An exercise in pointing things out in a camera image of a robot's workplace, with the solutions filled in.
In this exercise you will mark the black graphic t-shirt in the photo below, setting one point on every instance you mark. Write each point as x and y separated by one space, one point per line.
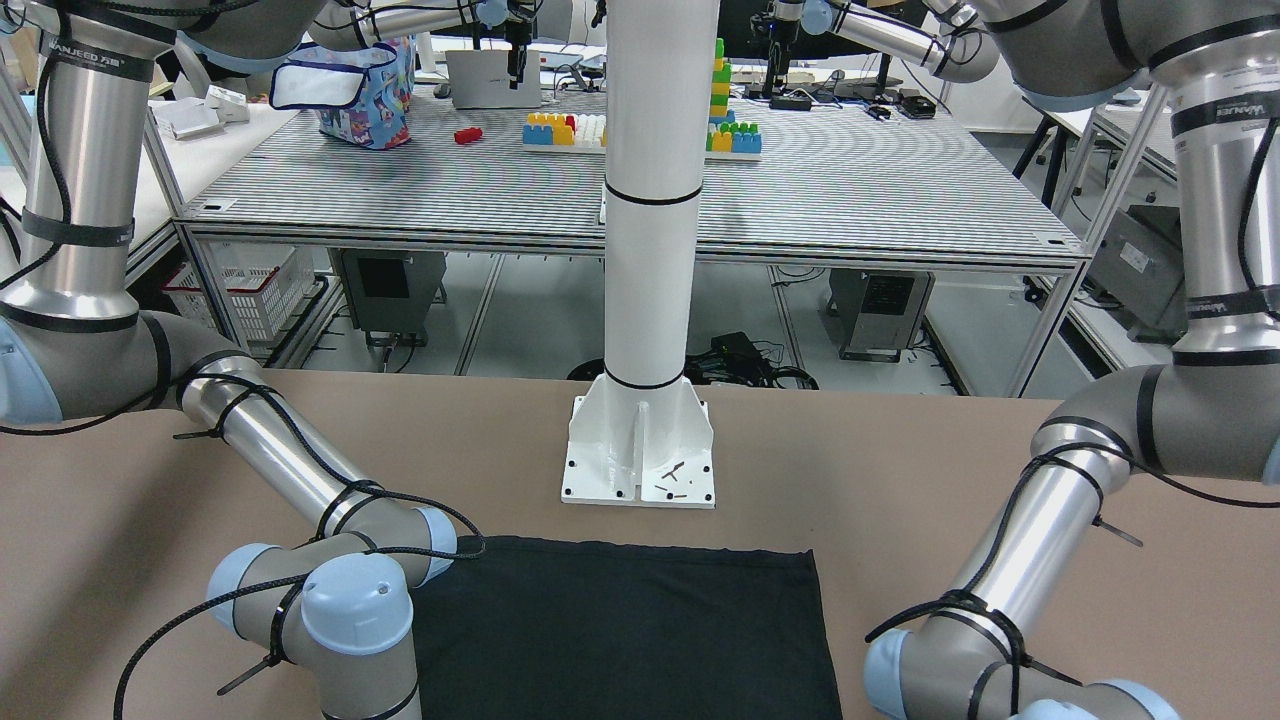
546 629

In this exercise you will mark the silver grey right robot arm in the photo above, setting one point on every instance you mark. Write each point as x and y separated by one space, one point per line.
76 344

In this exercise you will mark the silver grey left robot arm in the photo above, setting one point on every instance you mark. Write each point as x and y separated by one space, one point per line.
1210 413

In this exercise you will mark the grey control box under table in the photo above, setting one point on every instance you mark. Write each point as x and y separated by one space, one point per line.
879 311

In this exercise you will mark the colourful toy block set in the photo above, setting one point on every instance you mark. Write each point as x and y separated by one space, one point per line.
667 103

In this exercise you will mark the grey computer case under table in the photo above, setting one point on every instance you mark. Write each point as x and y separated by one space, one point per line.
389 292

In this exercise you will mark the striped metal background table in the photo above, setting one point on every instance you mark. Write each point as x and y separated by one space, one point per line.
525 272

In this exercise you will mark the red toy block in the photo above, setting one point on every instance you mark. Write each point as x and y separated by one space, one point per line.
467 135

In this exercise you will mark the white laptop box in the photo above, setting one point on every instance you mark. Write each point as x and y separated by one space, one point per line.
493 79

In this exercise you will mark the colourful patterned bag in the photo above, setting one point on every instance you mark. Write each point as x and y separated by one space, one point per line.
361 97

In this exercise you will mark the white plastic basket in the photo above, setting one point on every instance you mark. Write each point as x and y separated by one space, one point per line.
264 284

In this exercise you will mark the white camera pole with base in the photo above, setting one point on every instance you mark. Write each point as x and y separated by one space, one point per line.
641 436

